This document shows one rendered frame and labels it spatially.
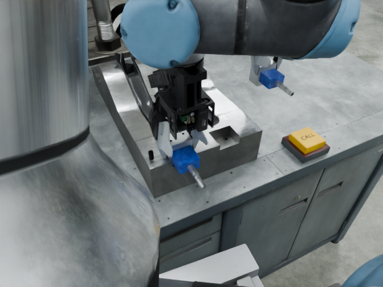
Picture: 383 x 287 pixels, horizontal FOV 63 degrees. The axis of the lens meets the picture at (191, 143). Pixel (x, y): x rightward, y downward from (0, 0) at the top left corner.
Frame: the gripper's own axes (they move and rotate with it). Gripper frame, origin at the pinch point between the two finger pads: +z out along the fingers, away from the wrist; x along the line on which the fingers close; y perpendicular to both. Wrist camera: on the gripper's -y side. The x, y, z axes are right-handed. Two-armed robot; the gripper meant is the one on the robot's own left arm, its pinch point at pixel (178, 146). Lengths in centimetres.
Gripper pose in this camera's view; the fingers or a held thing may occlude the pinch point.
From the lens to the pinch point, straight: 61.2
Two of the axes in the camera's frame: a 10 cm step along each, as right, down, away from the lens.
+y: 4.5, 6.0, -6.6
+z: 0.0, 7.4, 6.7
